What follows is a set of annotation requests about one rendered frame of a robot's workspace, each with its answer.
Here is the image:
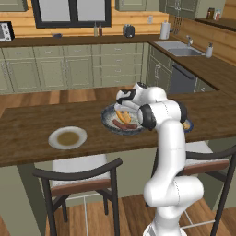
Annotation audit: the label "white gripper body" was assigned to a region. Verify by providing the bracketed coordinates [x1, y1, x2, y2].
[113, 101, 141, 114]

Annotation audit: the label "brown sausage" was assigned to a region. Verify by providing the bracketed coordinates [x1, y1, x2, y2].
[112, 118, 139, 131]

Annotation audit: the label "blue-grey patterned bowl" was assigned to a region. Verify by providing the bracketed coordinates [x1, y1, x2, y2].
[100, 102, 149, 136]

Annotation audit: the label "white plate with brown centre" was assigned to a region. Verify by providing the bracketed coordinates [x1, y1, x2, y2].
[47, 125, 89, 151]

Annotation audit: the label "blue-rimmed plate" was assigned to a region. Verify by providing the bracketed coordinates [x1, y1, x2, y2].
[182, 118, 195, 134]

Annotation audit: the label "green base cupboards beside dishwasher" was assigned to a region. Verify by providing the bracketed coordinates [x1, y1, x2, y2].
[145, 45, 175, 93]

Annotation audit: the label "dark grey dishwasher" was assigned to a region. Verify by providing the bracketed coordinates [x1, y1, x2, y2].
[168, 62, 198, 95]

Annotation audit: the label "green base cupboard run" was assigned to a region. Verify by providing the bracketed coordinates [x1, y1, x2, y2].
[0, 42, 151, 95]

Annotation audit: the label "grey sink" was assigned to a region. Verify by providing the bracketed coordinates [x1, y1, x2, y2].
[154, 40, 207, 58]

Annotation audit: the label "pale bottle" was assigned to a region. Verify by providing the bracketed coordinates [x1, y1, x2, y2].
[93, 21, 100, 38]

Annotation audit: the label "white paper towel roll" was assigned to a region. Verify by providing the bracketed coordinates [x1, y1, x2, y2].
[159, 20, 171, 41]

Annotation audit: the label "dark chair with white cushion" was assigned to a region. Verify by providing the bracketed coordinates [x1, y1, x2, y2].
[175, 141, 236, 236]
[32, 154, 124, 236]

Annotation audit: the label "silver tap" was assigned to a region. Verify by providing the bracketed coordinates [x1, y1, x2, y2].
[184, 34, 195, 47]

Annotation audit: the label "hanging kitchen tools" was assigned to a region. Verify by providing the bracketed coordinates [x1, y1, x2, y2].
[172, 14, 184, 35]

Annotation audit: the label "white soap dispenser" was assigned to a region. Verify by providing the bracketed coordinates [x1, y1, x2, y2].
[205, 41, 214, 59]

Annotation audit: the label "black-framed window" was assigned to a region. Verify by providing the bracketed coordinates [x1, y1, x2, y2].
[30, 0, 112, 30]

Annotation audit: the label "dark jar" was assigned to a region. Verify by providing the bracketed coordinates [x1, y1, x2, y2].
[206, 6, 216, 20]

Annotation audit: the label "green wall cupboard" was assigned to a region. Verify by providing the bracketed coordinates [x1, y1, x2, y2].
[159, 0, 201, 20]
[114, 0, 148, 13]
[0, 0, 29, 13]

